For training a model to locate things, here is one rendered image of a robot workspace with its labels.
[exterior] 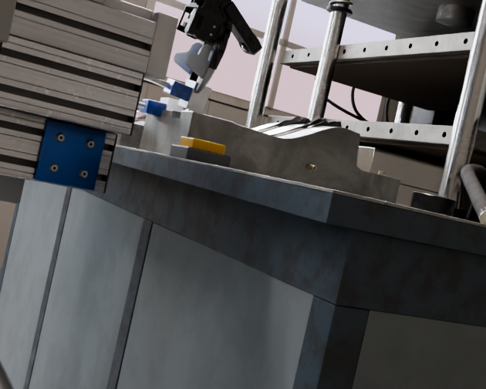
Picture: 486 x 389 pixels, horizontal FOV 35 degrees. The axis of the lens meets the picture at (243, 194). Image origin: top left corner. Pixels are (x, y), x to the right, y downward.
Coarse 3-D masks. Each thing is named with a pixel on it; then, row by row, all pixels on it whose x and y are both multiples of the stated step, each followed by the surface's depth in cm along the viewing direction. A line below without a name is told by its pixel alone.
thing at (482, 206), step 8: (464, 176) 161; (472, 176) 158; (464, 184) 158; (472, 184) 151; (480, 184) 152; (472, 192) 146; (480, 192) 143; (472, 200) 143; (480, 200) 138; (480, 208) 134; (480, 216) 131
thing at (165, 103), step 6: (144, 102) 158; (150, 102) 157; (156, 102) 157; (162, 102) 161; (168, 102) 158; (174, 102) 158; (144, 108) 158; (150, 108) 157; (156, 108) 157; (162, 108) 158; (168, 108) 158; (174, 108) 159; (180, 108) 159; (150, 114) 160; (156, 114) 157
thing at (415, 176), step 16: (368, 160) 228; (384, 160) 229; (400, 160) 231; (416, 160) 234; (400, 176) 232; (416, 176) 235; (432, 176) 237; (400, 192) 233; (432, 192) 238; (464, 192) 244; (464, 208) 244
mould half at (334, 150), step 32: (160, 128) 156; (192, 128) 143; (224, 128) 146; (256, 128) 176; (288, 128) 166; (320, 128) 158; (256, 160) 150; (288, 160) 153; (320, 160) 156; (352, 160) 159; (352, 192) 160; (384, 192) 164
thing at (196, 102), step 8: (152, 80) 146; (160, 80) 147; (168, 80) 149; (168, 88) 148; (176, 88) 147; (184, 88) 147; (192, 88) 148; (208, 88) 149; (176, 96) 147; (184, 96) 148; (192, 96) 148; (200, 96) 149; (208, 96) 149; (184, 104) 149; (192, 104) 148; (200, 104) 149; (200, 112) 149
